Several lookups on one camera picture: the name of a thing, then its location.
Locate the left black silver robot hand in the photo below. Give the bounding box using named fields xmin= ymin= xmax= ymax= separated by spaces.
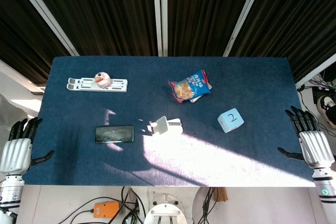
xmin=0 ymin=118 xmax=55 ymax=175

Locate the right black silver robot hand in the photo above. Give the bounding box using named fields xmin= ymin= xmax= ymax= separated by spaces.
xmin=277 ymin=105 xmax=336 ymax=170

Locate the black smartphone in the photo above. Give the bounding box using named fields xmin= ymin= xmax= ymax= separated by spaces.
xmin=94 ymin=125 xmax=134 ymax=144

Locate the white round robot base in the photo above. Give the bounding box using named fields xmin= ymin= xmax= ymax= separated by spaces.
xmin=143 ymin=194 xmax=187 ymax=224

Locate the white folding rack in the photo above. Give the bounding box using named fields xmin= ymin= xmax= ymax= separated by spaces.
xmin=66 ymin=77 xmax=129 ymax=93

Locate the white folding phone stand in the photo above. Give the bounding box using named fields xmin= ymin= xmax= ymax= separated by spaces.
xmin=146 ymin=115 xmax=184 ymax=137

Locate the white black sneaker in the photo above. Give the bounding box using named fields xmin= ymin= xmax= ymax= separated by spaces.
xmin=317 ymin=95 xmax=336 ymax=128

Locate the dark blue table mat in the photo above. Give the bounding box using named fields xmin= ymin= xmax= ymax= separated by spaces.
xmin=22 ymin=56 xmax=316 ymax=187

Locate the light blue numbered cube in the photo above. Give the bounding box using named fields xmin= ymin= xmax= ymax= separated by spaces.
xmin=217 ymin=108 xmax=245 ymax=133

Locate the orange box device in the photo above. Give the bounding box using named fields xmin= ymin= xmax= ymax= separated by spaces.
xmin=93 ymin=201 xmax=120 ymax=219

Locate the pink toy strawberry cake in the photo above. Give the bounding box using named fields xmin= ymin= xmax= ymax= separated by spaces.
xmin=94 ymin=71 xmax=112 ymax=88

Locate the black pleated curtain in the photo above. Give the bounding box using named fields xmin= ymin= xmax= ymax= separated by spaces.
xmin=23 ymin=0 xmax=159 ymax=57
xmin=230 ymin=0 xmax=336 ymax=83
xmin=0 ymin=0 xmax=72 ymax=86
xmin=167 ymin=0 xmax=259 ymax=57

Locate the blue snack bag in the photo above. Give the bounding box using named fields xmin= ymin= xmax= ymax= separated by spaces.
xmin=167 ymin=69 xmax=212 ymax=104

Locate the white window frame rail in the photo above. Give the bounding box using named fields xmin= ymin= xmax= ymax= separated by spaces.
xmin=294 ymin=52 xmax=336 ymax=89

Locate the black floor cable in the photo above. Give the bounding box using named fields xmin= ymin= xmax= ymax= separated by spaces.
xmin=120 ymin=186 xmax=146 ymax=224
xmin=197 ymin=187 xmax=220 ymax=224

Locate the white slanted window frame post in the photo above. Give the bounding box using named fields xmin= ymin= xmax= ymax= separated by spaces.
xmin=7 ymin=0 xmax=80 ymax=57
xmin=223 ymin=0 xmax=269 ymax=57

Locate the white upright window frame post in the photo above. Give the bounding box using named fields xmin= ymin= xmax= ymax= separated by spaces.
xmin=160 ymin=0 xmax=169 ymax=57
xmin=152 ymin=0 xmax=163 ymax=57

